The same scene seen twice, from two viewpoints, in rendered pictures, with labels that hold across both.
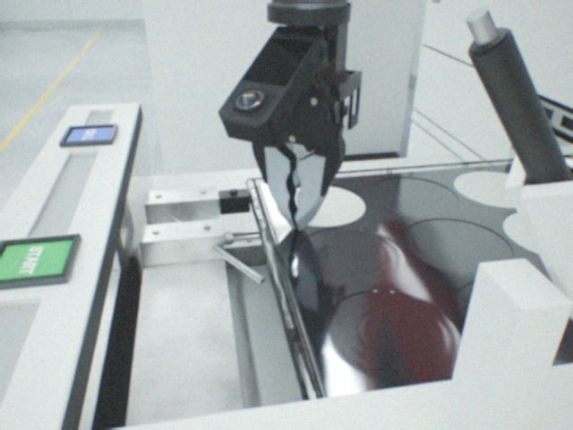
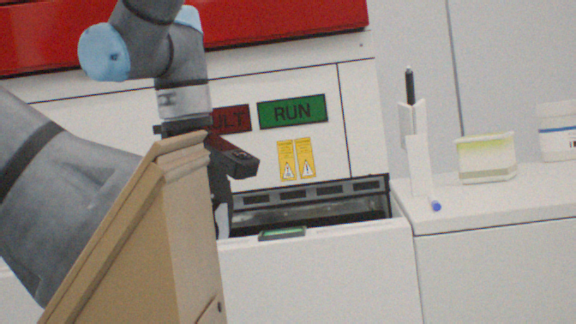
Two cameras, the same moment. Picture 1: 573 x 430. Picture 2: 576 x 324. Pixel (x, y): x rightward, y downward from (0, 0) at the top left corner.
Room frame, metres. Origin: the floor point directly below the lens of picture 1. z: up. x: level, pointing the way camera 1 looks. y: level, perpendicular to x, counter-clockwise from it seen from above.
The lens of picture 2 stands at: (-0.03, 1.46, 1.12)
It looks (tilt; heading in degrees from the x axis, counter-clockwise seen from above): 3 degrees down; 283
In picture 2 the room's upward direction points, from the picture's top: 7 degrees counter-clockwise
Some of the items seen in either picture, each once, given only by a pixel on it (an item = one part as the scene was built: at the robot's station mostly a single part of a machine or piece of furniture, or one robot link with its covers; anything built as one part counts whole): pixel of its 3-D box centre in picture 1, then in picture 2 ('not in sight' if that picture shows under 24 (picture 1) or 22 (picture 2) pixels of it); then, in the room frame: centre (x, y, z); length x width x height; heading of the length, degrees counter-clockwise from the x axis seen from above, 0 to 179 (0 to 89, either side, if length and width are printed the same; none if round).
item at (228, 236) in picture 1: (243, 236); not in sight; (0.44, 0.04, 0.89); 0.05 x 0.01 x 0.01; 100
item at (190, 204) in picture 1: (182, 204); not in sight; (0.51, 0.11, 0.89); 0.08 x 0.03 x 0.03; 100
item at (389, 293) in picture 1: (456, 245); not in sight; (0.41, -0.17, 0.90); 0.34 x 0.34 x 0.01; 10
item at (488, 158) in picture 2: not in sight; (486, 157); (0.06, -0.20, 1.00); 0.07 x 0.07 x 0.07; 81
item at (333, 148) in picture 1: (318, 150); (218, 201); (0.43, -0.03, 0.99); 0.05 x 0.02 x 0.09; 63
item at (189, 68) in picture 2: not in sight; (175, 48); (0.46, -0.02, 1.21); 0.09 x 0.08 x 0.11; 65
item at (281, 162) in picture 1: (292, 178); not in sight; (0.47, -0.01, 0.95); 0.06 x 0.03 x 0.09; 153
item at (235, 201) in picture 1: (234, 200); not in sight; (0.52, 0.06, 0.90); 0.04 x 0.02 x 0.03; 100
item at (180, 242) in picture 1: (183, 241); not in sight; (0.43, 0.10, 0.89); 0.08 x 0.03 x 0.03; 100
